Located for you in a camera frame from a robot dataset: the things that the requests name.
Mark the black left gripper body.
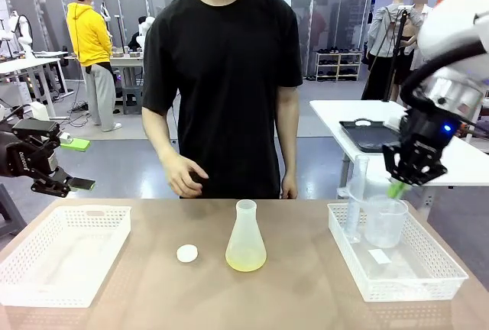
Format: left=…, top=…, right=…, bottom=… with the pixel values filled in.
left=0, top=133, right=59, bottom=182

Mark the plastic flask with yellow liquid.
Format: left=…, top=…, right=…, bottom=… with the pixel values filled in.
left=225, top=199, right=267, bottom=273

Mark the white paper label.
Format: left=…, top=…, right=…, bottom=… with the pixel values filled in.
left=368, top=248, right=391, bottom=265

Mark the clear plastic beaker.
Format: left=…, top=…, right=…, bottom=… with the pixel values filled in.
left=363, top=194, right=410, bottom=249

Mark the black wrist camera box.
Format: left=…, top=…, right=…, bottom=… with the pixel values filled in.
left=12, top=118, right=62, bottom=141

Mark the white side table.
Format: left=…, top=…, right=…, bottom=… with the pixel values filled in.
left=309, top=99, right=489, bottom=212

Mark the black tray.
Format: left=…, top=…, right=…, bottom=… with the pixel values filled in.
left=338, top=119, right=402, bottom=154

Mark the person in black t-shirt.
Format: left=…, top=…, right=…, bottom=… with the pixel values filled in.
left=141, top=0, right=305, bottom=199

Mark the clear graduated cylinder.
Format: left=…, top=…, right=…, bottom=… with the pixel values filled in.
left=335, top=154, right=371, bottom=245

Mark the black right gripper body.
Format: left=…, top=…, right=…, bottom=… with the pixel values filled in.
left=399, top=106, right=459, bottom=165

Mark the white round cap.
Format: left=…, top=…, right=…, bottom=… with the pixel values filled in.
left=176, top=244, right=199, bottom=264

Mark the person's left forearm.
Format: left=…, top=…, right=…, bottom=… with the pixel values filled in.
left=277, top=86, right=300, bottom=177

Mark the mannequin in grey shirt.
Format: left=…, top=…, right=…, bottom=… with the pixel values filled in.
left=361, top=0, right=425, bottom=101

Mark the white shoe rack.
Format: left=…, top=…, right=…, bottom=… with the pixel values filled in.
left=315, top=50, right=363, bottom=82

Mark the white perforated basket with label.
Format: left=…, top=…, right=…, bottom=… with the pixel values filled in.
left=327, top=202, right=470, bottom=303

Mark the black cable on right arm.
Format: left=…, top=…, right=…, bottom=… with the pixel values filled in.
left=400, top=41, right=489, bottom=117

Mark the man in yellow hoodie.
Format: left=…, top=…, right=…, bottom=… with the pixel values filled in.
left=66, top=0, right=123, bottom=133

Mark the white desk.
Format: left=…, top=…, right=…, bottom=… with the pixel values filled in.
left=0, top=57, right=74, bottom=117

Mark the person's right hand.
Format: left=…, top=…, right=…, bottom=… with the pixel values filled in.
left=158, top=148, right=210, bottom=198

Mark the person's right forearm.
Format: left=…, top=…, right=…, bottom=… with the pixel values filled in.
left=141, top=107, right=180, bottom=161

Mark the empty white perforated basket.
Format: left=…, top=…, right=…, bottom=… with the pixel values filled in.
left=0, top=205, right=132, bottom=309

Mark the person's left hand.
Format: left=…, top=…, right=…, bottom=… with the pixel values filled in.
left=280, top=172, right=299, bottom=199

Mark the white humanoid robot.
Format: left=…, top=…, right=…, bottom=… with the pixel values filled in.
left=7, top=11, right=36, bottom=60

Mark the black tripod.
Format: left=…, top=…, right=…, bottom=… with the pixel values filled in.
left=381, top=5, right=414, bottom=102

